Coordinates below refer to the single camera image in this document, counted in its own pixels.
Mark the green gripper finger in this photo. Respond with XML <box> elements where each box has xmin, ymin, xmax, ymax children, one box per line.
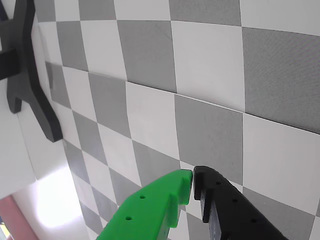
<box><xmin>96</xmin><ymin>169</ymin><xmax>193</xmax><ymax>240</ymax></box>

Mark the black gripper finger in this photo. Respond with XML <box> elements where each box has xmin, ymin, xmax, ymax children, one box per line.
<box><xmin>191</xmin><ymin>165</ymin><xmax>288</xmax><ymax>240</ymax></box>

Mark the pink object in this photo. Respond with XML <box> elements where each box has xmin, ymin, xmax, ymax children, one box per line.
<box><xmin>0</xmin><ymin>196</ymin><xmax>35</xmax><ymax>240</ymax></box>

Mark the grey white checkered mat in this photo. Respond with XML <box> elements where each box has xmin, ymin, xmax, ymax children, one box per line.
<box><xmin>32</xmin><ymin>0</ymin><xmax>320</xmax><ymax>240</ymax></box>

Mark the black stand frame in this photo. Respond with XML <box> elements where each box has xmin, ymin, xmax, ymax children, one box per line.
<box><xmin>0</xmin><ymin>0</ymin><xmax>63</xmax><ymax>143</ymax></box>

